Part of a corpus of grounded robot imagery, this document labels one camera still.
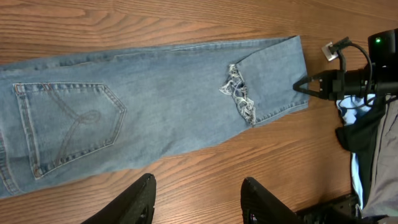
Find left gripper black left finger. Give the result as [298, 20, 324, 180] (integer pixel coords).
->
[82, 173, 157, 224]

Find black garment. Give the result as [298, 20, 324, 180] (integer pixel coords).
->
[335, 100, 386, 207]

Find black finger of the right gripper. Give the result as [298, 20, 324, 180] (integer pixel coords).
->
[293, 82, 325, 99]
[293, 72, 323, 90]

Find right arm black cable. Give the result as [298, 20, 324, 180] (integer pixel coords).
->
[329, 36, 386, 110]

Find light blue shirt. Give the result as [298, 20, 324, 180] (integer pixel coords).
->
[336, 93, 377, 209]

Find blue denim jeans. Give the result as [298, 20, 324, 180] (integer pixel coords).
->
[1, 36, 308, 198]

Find grey garment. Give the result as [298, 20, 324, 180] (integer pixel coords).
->
[362, 101, 397, 217]

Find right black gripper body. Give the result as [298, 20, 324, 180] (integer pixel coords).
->
[322, 70, 358, 100]

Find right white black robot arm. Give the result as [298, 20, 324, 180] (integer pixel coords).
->
[293, 29, 397, 106]

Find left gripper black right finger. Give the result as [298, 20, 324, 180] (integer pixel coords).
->
[241, 177, 303, 224]

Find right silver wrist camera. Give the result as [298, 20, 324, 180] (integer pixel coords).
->
[322, 42, 338, 62]

